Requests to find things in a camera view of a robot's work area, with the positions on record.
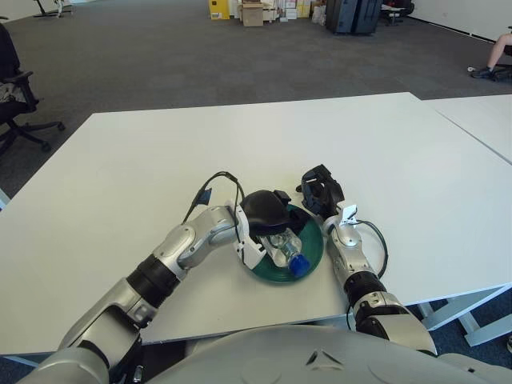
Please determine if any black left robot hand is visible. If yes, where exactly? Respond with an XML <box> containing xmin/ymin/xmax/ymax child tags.
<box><xmin>240</xmin><ymin>190</ymin><xmax>310</xmax><ymax>237</ymax></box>

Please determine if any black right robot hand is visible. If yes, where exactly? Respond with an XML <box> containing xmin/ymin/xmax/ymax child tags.
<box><xmin>294</xmin><ymin>162</ymin><xmax>346</xmax><ymax>221</ymax></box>

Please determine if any clear water bottle blue cap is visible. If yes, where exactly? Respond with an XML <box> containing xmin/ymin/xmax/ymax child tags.
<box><xmin>262</xmin><ymin>232</ymin><xmax>312</xmax><ymax>278</ymax></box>

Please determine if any green round plate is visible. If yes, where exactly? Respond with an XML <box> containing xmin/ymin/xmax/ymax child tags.
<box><xmin>246</xmin><ymin>203</ymin><xmax>325</xmax><ymax>285</ymax></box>

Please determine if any grey robot torso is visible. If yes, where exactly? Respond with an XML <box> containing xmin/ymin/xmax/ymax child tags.
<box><xmin>147</xmin><ymin>323</ymin><xmax>512</xmax><ymax>384</ymax></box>

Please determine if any dark blue suitcase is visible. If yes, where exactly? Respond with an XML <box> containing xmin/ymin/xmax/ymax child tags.
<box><xmin>326</xmin><ymin>0</ymin><xmax>357</xmax><ymax>34</ymax></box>

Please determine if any stack of white boxes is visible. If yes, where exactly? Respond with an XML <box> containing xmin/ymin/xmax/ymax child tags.
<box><xmin>263</xmin><ymin>0</ymin><xmax>313</xmax><ymax>22</ymax></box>

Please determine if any brown cardboard box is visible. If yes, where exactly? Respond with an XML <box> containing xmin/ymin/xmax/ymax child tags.
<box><xmin>241</xmin><ymin>2</ymin><xmax>265</xmax><ymax>27</ymax></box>

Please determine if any black and red chair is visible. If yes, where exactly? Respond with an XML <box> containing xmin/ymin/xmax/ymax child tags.
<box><xmin>380</xmin><ymin>0</ymin><xmax>417</xmax><ymax>27</ymax></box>

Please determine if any yellow box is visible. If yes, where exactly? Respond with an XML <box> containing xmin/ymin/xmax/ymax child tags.
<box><xmin>207</xmin><ymin>0</ymin><xmax>232</xmax><ymax>20</ymax></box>

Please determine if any seated person in shorts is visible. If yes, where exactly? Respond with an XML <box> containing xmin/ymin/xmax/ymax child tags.
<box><xmin>470</xmin><ymin>32</ymin><xmax>512</xmax><ymax>79</ymax></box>

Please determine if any black office chair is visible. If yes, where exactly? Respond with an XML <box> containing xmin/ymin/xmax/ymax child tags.
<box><xmin>0</xmin><ymin>71</ymin><xmax>66</xmax><ymax>155</ymax></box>

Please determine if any person in black top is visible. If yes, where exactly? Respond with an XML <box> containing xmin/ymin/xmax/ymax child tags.
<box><xmin>0</xmin><ymin>23</ymin><xmax>22</xmax><ymax>106</ymax></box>

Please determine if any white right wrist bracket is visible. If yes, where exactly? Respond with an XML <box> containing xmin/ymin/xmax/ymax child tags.
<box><xmin>338</xmin><ymin>204</ymin><xmax>359</xmax><ymax>227</ymax></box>

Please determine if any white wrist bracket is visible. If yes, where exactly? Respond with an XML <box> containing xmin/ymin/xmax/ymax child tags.
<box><xmin>224</xmin><ymin>198</ymin><xmax>268</xmax><ymax>269</ymax></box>
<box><xmin>338</xmin><ymin>204</ymin><xmax>359</xmax><ymax>227</ymax></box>

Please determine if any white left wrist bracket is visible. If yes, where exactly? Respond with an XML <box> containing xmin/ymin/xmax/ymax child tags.
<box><xmin>224</xmin><ymin>198</ymin><xmax>268</xmax><ymax>269</ymax></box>

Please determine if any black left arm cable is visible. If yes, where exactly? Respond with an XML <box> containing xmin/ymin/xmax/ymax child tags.
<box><xmin>180</xmin><ymin>171</ymin><xmax>248</xmax><ymax>245</ymax></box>

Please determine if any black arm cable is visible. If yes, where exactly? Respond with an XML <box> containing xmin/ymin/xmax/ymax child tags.
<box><xmin>358</xmin><ymin>219</ymin><xmax>389</xmax><ymax>279</ymax></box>
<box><xmin>180</xmin><ymin>171</ymin><xmax>248</xmax><ymax>245</ymax></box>

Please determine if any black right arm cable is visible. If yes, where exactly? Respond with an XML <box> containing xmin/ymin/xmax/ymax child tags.
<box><xmin>358</xmin><ymin>219</ymin><xmax>389</xmax><ymax>279</ymax></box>

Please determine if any white table leg frame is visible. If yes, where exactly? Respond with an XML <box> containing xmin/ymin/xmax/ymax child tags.
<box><xmin>0</xmin><ymin>352</ymin><xmax>41</xmax><ymax>369</ymax></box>
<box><xmin>415</xmin><ymin>283</ymin><xmax>512</xmax><ymax>347</ymax></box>

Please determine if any white metal floor frame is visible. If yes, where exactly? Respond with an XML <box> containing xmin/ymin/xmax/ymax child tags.
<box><xmin>34</xmin><ymin>0</ymin><xmax>75</xmax><ymax>19</ymax></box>

